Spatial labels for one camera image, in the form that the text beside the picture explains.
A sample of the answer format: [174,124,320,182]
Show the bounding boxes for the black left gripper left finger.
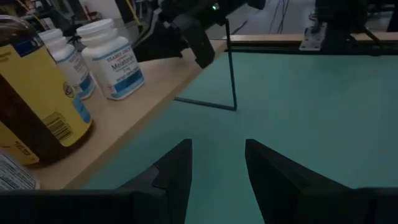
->
[0,138,193,224]

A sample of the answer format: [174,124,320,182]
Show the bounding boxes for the green table mat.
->
[82,51,398,224]

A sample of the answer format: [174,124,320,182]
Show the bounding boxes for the yellow hanging cable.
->
[124,0,141,27]

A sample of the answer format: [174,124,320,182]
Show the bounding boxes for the brown bottle yellow cap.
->
[0,15,94,166]

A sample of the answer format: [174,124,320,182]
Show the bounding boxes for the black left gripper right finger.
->
[244,138,398,224]

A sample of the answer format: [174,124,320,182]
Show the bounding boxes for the white melatonin bottle blue label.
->
[76,18,146,101]
[37,28,96,100]

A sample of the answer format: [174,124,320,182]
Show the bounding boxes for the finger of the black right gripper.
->
[174,17,216,69]
[133,21,189,63]

